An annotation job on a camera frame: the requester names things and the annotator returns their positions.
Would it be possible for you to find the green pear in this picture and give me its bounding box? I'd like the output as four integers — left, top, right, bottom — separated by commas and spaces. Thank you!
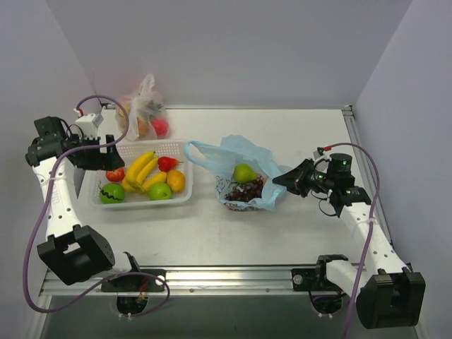
233, 163, 258, 184

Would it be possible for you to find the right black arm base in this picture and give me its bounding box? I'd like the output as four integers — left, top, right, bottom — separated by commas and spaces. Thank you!
291, 268, 340, 292

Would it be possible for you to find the red pear fruit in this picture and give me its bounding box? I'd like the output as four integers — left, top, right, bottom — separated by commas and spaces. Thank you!
157, 156, 181, 172

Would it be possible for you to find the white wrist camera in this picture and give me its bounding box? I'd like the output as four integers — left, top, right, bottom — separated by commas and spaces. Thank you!
75, 109, 104, 140
313, 145, 332, 162

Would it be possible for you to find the white plastic basket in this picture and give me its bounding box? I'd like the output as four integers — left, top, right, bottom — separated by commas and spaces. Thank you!
86, 139, 194, 209

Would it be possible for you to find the orange lemon fruit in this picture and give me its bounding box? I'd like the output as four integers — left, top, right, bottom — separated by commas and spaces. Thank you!
167, 169, 186, 193

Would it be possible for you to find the green apple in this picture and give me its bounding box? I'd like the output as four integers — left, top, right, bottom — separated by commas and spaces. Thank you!
148, 182, 172, 201

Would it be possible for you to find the yellow banana bunch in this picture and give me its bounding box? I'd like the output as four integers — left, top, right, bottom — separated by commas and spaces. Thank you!
121, 151, 167, 194

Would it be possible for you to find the green watermelon ball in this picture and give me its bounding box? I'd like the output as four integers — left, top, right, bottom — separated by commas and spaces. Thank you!
99, 183, 125, 204

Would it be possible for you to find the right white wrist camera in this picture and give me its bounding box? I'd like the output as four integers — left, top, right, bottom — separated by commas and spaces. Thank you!
313, 145, 332, 162

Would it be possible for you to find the clear bag of fruits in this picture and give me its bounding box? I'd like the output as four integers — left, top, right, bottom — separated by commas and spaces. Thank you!
119, 73, 170, 141

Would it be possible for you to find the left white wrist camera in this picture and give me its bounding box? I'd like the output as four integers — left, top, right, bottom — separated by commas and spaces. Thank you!
75, 109, 104, 140

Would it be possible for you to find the aluminium front rail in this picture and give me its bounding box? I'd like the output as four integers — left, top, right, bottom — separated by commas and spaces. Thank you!
40, 265, 414, 296

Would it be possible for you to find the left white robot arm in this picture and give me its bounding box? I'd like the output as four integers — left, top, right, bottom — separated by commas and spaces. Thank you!
25, 114, 143, 290

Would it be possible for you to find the purple grape bunch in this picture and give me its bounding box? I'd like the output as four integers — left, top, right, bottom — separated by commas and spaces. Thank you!
225, 177, 265, 203

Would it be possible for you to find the light blue plastic bag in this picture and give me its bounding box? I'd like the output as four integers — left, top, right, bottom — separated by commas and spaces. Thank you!
184, 135, 290, 211

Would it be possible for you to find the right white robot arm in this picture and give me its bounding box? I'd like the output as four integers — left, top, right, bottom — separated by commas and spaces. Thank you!
273, 153, 426, 329

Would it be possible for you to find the red apple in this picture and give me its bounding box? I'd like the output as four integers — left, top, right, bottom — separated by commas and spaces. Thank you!
105, 167, 125, 183

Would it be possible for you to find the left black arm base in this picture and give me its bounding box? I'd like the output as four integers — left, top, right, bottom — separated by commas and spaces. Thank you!
101, 268, 167, 292

